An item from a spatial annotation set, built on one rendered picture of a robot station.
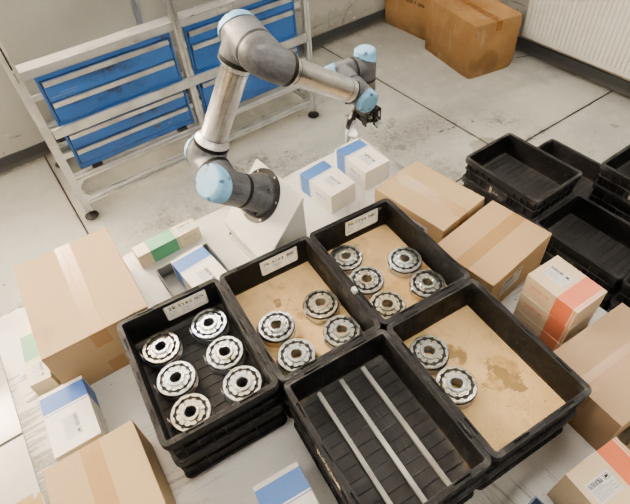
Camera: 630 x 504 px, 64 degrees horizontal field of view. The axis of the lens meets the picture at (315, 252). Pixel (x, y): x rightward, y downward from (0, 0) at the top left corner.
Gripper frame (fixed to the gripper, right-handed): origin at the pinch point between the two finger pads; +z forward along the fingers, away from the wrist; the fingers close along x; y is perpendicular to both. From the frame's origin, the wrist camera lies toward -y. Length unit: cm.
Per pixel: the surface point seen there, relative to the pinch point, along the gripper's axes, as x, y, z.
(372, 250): -32, 46, 5
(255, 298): -72, 39, 5
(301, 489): -91, 90, 9
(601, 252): 69, 76, 50
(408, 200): -9.6, 37.6, 2.1
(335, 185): -19.3, 8.7, 9.3
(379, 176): 1.2, 10.3, 14.8
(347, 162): -5.9, -1.2, 11.1
